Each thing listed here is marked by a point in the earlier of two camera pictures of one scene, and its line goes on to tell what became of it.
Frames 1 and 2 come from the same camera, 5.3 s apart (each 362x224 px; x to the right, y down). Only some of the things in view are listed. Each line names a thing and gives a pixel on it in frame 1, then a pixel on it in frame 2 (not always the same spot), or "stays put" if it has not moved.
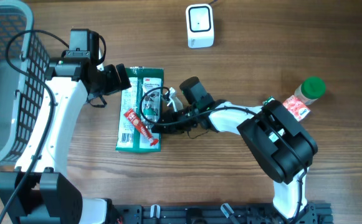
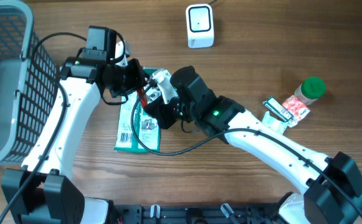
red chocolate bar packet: [139, 123] → [144, 99]
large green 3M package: [141, 109] stays put
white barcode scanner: [199, 23] stays put
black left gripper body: [111, 81] → [133, 77]
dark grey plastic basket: [15, 62] stays put
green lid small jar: [295, 106] → [310, 89]
